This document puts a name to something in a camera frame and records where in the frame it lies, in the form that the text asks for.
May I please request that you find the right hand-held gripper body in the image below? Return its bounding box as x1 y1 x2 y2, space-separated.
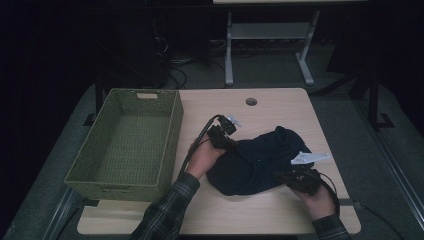
290 151 332 197

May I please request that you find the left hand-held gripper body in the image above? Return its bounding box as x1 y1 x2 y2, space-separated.
207 114 242 150

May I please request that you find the dark navy garment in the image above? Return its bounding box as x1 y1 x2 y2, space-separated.
205 125 316 197

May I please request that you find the green woven basket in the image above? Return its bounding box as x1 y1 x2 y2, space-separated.
64 87 185 203

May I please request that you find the person's right hand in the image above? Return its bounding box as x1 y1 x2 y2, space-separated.
294 185 337 221

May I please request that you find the person's left hand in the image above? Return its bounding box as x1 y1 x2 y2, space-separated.
184 134 226 181

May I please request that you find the black metal stand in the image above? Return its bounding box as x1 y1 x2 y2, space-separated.
348 64 396 132

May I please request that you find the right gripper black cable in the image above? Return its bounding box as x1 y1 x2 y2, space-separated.
313 169 341 218

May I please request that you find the bundle of floor cables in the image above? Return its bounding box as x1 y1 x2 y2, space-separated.
153 35 228 90

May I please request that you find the black floor cable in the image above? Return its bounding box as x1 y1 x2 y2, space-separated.
353 200 398 240

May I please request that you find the metal floor rail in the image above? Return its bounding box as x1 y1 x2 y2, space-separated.
353 99 424 231
42 186 83 240

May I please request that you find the white metal desk frame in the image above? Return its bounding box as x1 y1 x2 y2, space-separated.
224 9 322 87

